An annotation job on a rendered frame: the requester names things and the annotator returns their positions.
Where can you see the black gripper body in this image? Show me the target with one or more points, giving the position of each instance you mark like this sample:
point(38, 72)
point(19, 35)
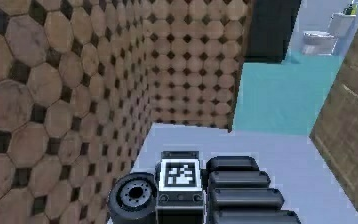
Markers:
point(133, 196)

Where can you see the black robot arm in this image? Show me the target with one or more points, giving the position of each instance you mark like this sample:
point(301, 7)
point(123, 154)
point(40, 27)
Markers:
point(240, 193)

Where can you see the brown wooden room door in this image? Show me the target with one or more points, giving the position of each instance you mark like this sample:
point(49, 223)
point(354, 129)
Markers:
point(348, 126)

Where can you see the green spray bottle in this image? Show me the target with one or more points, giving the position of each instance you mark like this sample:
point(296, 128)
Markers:
point(351, 8)

